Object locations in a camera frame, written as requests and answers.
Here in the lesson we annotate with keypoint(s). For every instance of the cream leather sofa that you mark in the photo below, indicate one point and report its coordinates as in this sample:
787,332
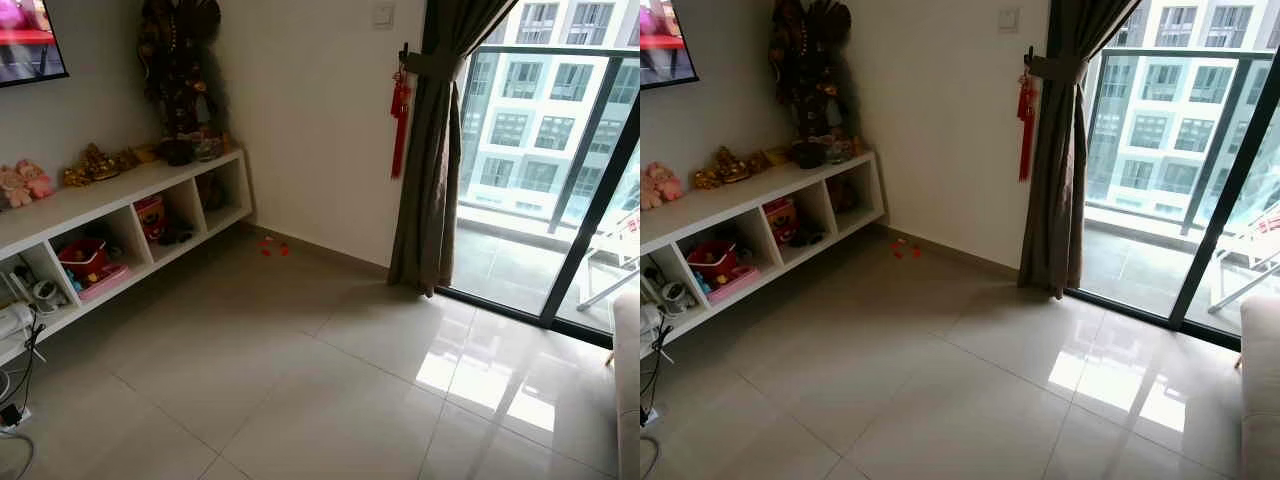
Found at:
627,390

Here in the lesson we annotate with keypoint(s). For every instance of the small red floor toy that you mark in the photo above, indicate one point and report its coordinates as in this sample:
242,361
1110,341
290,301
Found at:
272,246
905,248

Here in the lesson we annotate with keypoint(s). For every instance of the pink plush toy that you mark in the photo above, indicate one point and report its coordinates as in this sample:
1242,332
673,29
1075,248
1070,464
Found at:
26,182
662,185

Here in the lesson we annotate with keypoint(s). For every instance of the red plastic basket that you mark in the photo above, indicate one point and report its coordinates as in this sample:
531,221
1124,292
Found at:
84,258
712,260

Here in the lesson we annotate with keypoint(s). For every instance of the pink flat box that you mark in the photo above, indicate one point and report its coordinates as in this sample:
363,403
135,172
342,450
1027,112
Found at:
105,284
735,284

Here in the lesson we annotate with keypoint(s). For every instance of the white open shelf unit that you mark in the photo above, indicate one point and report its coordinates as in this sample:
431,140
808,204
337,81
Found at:
95,193
735,195

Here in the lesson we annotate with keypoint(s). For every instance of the gold figurine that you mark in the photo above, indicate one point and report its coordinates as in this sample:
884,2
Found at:
730,167
98,164

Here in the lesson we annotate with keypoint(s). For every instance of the red printed box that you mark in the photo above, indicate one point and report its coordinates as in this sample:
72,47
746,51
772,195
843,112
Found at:
780,220
150,217

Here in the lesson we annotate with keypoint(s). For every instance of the white power strip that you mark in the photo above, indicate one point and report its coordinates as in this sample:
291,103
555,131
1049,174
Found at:
650,416
12,415

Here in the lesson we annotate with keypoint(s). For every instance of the dark glass balcony railing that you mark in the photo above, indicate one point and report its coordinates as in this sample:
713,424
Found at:
560,51
1180,54

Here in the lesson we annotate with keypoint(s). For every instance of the dark brown curtain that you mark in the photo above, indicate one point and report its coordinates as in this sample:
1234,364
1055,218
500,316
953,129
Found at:
1058,170
430,170

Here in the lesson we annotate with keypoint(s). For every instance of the red Chinese knot tassel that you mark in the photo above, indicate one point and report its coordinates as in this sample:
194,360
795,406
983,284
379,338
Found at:
400,110
1026,115

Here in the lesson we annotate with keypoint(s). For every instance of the black sliding door frame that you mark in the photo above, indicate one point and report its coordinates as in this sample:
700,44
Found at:
578,252
1214,222

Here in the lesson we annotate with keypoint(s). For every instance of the small white round camera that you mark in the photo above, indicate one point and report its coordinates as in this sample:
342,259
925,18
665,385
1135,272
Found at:
674,297
45,296

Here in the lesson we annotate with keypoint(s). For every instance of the wall-mounted flat television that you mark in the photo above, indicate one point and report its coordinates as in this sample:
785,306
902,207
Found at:
662,45
25,40

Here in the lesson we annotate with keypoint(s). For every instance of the white wall light switch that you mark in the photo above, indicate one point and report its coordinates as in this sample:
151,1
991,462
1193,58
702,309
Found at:
1008,19
383,16

